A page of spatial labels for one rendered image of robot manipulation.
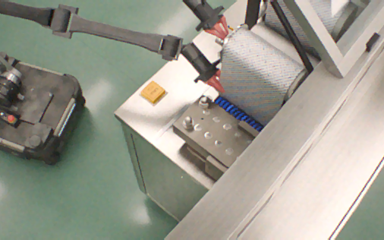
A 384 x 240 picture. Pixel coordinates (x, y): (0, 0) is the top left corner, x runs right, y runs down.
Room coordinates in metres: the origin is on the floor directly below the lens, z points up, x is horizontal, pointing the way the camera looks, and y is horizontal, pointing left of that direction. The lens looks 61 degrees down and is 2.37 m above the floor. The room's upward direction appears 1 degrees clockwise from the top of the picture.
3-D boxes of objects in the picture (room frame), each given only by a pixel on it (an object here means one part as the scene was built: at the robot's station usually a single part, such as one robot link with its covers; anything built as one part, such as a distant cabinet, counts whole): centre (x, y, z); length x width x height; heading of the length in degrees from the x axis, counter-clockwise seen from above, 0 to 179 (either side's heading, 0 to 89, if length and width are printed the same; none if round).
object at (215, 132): (0.66, -0.14, 1.00); 0.40 x 0.16 x 0.06; 50
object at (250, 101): (0.77, -0.19, 1.11); 0.23 x 0.01 x 0.18; 50
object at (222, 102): (0.76, -0.17, 1.03); 0.21 x 0.04 x 0.03; 50
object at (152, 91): (0.93, 0.15, 0.91); 0.07 x 0.07 x 0.02; 50
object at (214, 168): (0.58, -0.09, 0.97); 0.10 x 0.03 x 0.11; 50
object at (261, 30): (0.91, -0.30, 1.18); 0.26 x 0.12 x 0.12; 50
